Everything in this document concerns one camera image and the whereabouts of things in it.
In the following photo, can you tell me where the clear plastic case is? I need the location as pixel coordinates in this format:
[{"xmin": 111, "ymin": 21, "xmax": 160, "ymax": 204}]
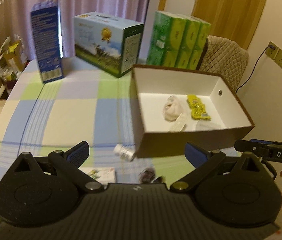
[{"xmin": 195, "ymin": 120, "xmax": 222, "ymax": 131}]

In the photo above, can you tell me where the tall blue box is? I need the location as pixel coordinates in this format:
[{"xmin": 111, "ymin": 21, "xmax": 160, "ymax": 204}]
[{"xmin": 30, "ymin": 1, "xmax": 63, "ymax": 83}]

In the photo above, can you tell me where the milk carton box with cow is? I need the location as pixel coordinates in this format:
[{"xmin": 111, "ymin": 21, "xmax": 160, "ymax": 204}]
[{"xmin": 73, "ymin": 11, "xmax": 144, "ymax": 78}]

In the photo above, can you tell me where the dark wrapped candy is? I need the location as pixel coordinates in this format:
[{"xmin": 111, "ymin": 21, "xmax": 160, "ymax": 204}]
[{"xmin": 139, "ymin": 167, "xmax": 165, "ymax": 184}]

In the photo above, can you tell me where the black power cable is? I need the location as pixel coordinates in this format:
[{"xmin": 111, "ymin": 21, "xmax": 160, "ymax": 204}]
[{"xmin": 235, "ymin": 45, "xmax": 272, "ymax": 94}]

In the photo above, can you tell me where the white green small box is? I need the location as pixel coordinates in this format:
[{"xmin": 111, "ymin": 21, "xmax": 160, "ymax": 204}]
[{"xmin": 79, "ymin": 167, "xmax": 116, "ymax": 186}]

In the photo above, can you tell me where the beige quilted chair cover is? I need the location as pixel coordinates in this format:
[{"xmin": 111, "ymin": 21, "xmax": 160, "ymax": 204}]
[{"xmin": 197, "ymin": 35, "xmax": 249, "ymax": 91}]

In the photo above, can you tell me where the white bag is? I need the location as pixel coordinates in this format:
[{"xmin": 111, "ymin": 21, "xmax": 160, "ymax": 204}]
[{"xmin": 163, "ymin": 95, "xmax": 185, "ymax": 122}]

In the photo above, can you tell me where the white pill bottle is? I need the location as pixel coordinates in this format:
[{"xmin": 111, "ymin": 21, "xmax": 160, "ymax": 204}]
[{"xmin": 113, "ymin": 144, "xmax": 136, "ymax": 161}]

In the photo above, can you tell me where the brown white cardboard box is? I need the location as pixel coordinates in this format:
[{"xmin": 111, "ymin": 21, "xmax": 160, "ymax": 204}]
[{"xmin": 130, "ymin": 64, "xmax": 255, "ymax": 158}]

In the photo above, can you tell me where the green tissue pack bundle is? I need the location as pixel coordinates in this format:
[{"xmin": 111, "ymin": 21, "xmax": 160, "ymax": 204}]
[{"xmin": 146, "ymin": 11, "xmax": 211, "ymax": 70}]

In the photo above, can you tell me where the wooden door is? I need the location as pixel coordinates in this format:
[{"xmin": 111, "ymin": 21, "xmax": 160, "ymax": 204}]
[{"xmin": 191, "ymin": 0, "xmax": 266, "ymax": 49}]

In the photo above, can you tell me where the yellow snack packet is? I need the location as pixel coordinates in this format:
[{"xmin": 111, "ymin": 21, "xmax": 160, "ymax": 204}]
[{"xmin": 187, "ymin": 95, "xmax": 211, "ymax": 121}]

